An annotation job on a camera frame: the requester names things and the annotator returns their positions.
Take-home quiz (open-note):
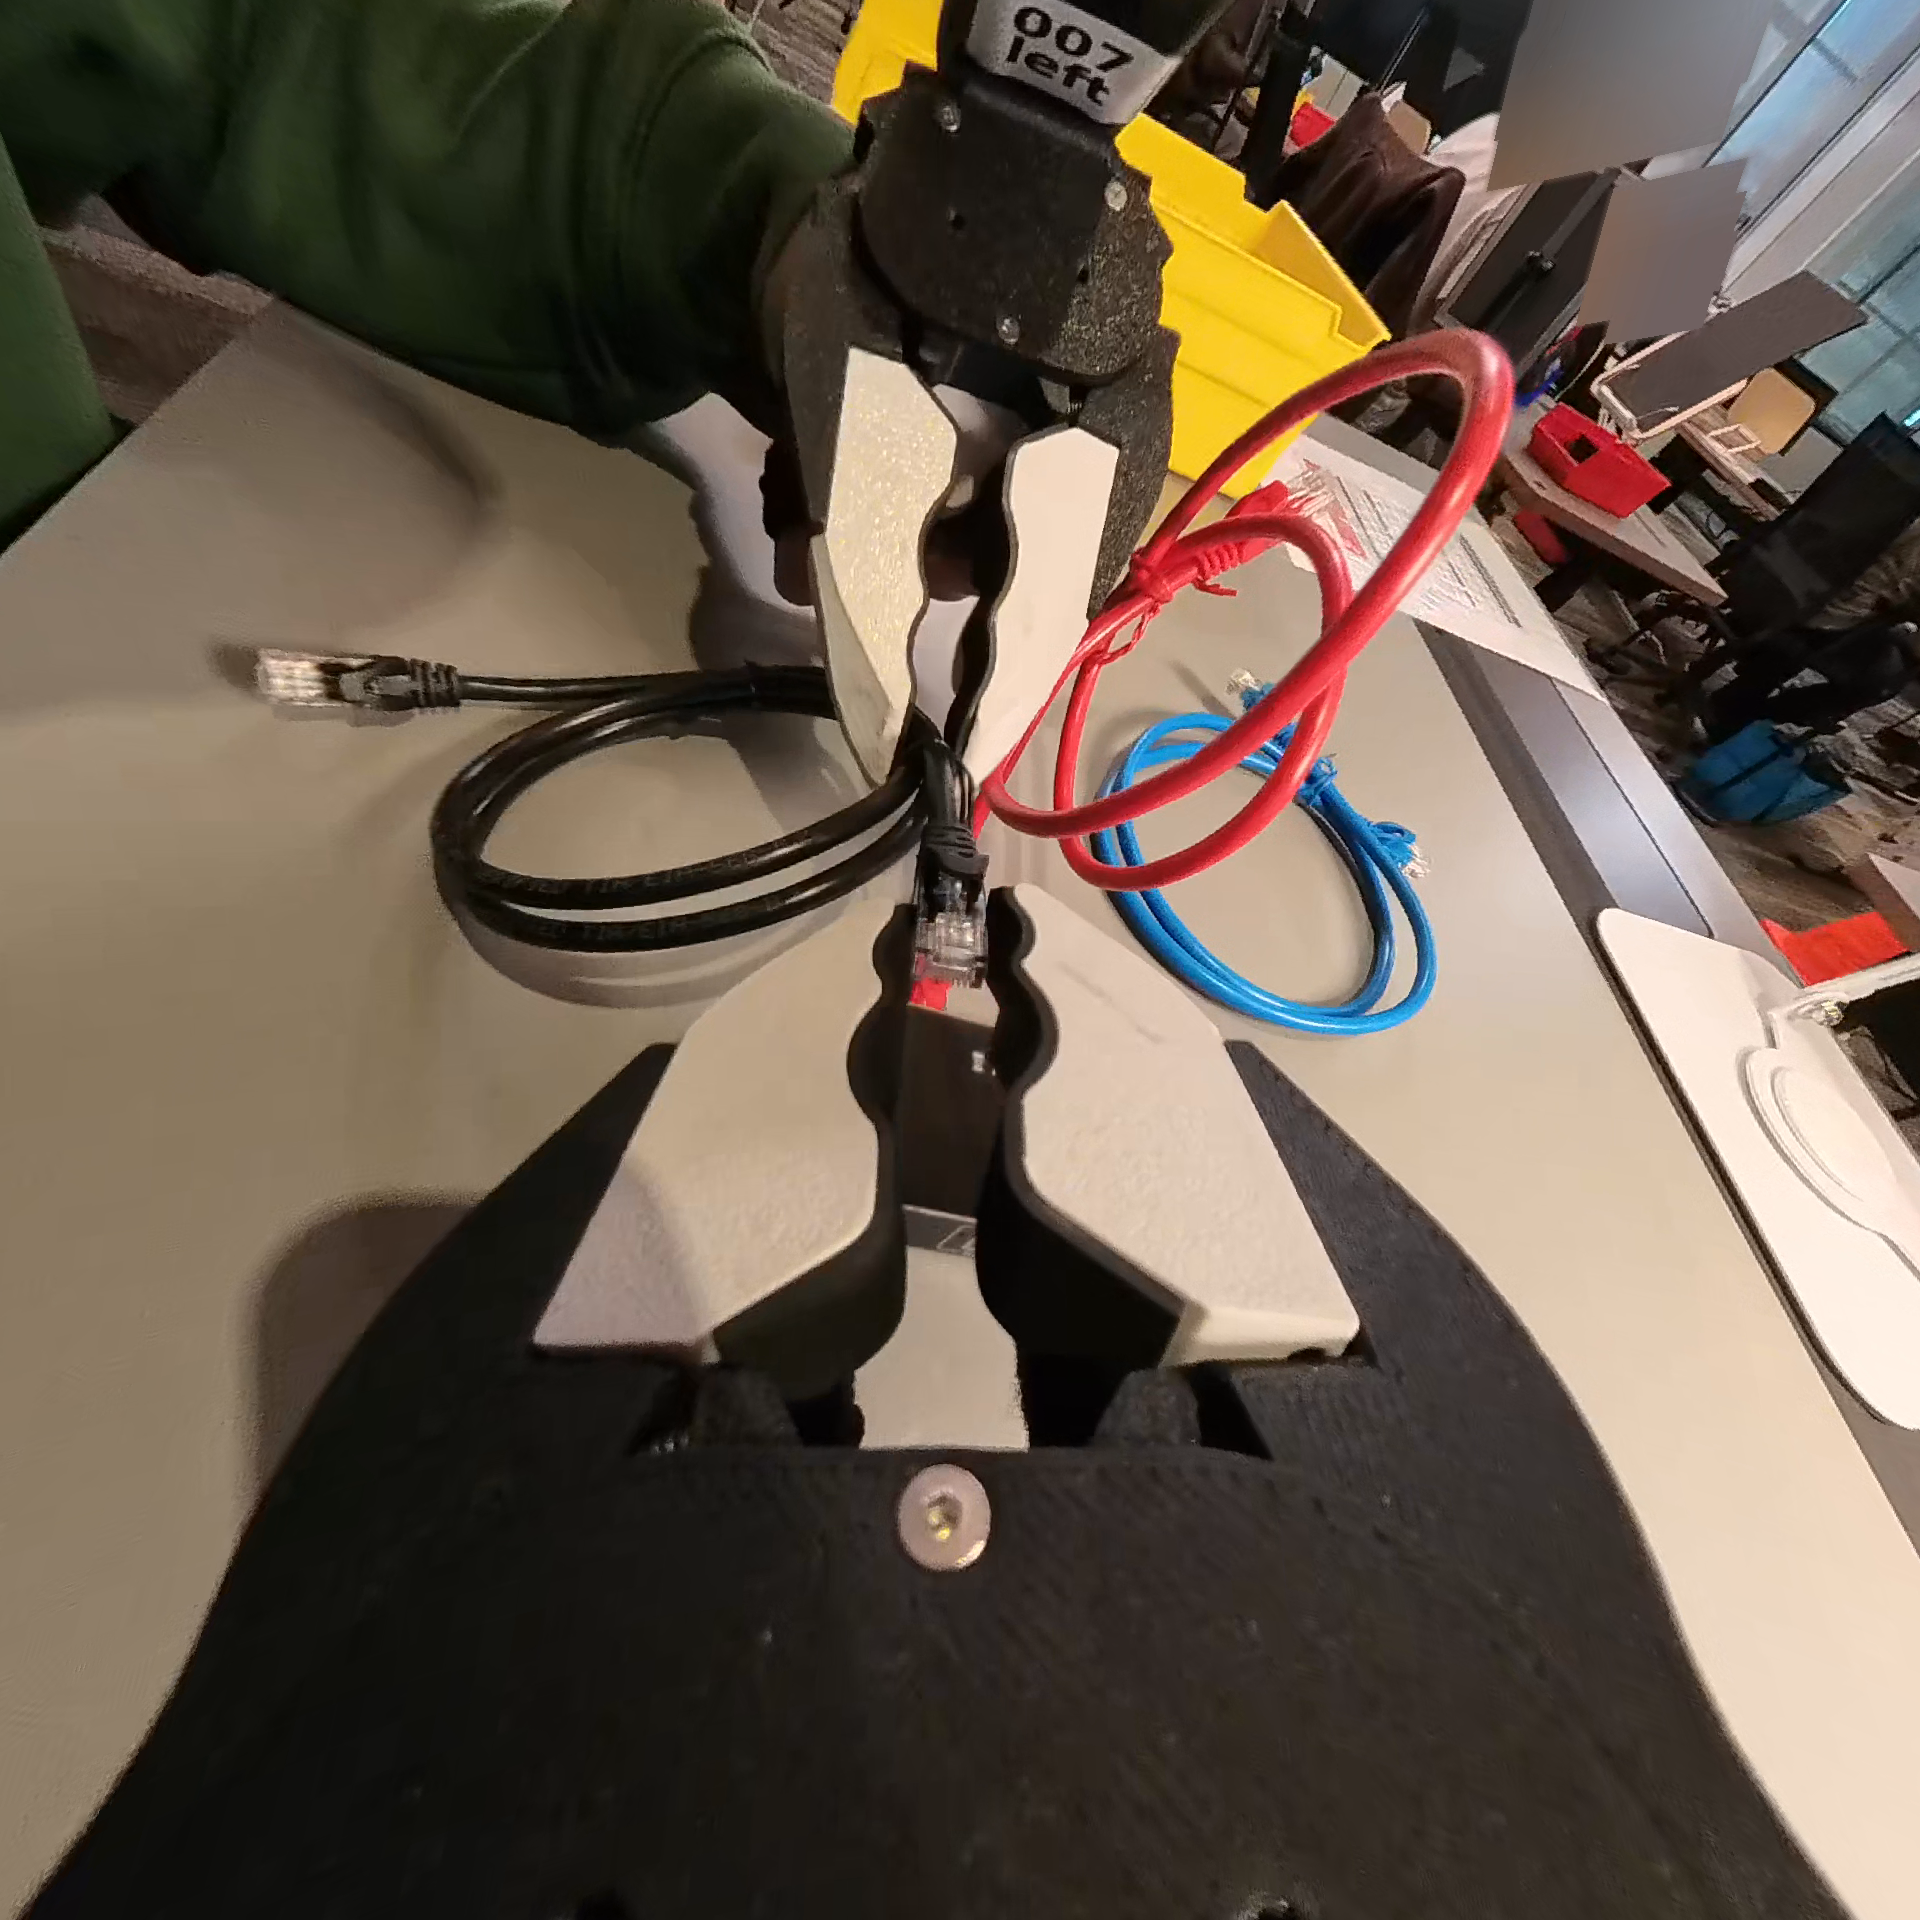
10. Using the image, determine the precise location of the dark brown jacket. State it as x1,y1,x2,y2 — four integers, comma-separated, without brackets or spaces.
1276,89,1464,348

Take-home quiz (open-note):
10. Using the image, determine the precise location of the black network splitter box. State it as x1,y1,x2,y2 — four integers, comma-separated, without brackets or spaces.
892,989,1008,1255

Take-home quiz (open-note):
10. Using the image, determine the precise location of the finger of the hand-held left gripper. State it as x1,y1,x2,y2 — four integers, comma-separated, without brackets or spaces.
941,427,1122,783
810,348,976,788

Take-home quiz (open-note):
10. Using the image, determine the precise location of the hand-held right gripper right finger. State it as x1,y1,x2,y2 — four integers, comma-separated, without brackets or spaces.
976,885,1363,1373

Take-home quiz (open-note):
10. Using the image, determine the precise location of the background wooden desk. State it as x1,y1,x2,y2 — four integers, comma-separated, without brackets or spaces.
1500,433,1742,600

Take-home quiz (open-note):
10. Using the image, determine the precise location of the blue ethernet cable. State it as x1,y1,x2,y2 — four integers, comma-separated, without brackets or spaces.
1092,670,1439,1039

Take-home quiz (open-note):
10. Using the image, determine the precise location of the black office chair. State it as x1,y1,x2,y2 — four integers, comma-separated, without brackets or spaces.
1710,420,1920,723

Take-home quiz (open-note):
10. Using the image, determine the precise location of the red plastic bin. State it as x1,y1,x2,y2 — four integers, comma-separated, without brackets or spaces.
1527,401,1671,513

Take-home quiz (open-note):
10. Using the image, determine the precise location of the blue bag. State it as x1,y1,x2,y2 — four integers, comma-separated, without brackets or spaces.
1678,720,1854,827

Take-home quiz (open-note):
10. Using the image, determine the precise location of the red flat floor piece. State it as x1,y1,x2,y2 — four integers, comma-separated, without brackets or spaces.
1763,907,1920,976

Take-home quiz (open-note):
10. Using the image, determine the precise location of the yellow plastic bin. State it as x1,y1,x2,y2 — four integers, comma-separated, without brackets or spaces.
832,0,1395,495

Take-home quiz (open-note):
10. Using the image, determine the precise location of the red ethernet cable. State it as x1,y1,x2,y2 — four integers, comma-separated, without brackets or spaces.
908,327,1518,1015

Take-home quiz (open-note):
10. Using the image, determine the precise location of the printed paper sheet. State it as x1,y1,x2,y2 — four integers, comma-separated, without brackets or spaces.
1288,420,1606,700

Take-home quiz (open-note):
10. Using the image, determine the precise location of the white monitor stand base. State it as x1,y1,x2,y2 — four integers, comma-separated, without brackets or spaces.
1592,907,1920,1430

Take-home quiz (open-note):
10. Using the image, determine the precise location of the black ethernet cable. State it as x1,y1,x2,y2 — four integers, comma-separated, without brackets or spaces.
252,647,994,992

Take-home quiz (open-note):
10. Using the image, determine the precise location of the person's left forearm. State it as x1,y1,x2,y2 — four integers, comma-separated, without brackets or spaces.
0,0,858,444

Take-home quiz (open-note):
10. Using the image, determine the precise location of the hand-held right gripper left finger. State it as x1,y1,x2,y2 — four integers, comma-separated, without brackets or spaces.
533,900,917,1404

